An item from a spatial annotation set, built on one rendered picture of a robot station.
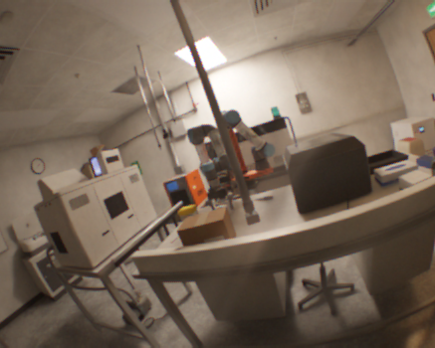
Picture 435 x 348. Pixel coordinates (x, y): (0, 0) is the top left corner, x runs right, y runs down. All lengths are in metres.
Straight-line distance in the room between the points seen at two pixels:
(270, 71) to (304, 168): 3.26
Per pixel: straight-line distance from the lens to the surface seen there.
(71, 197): 1.40
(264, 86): 4.02
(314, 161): 0.98
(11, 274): 4.30
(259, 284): 1.26
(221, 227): 0.87
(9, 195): 4.39
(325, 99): 4.11
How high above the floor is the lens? 1.36
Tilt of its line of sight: 8 degrees down
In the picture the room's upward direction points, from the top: 19 degrees counter-clockwise
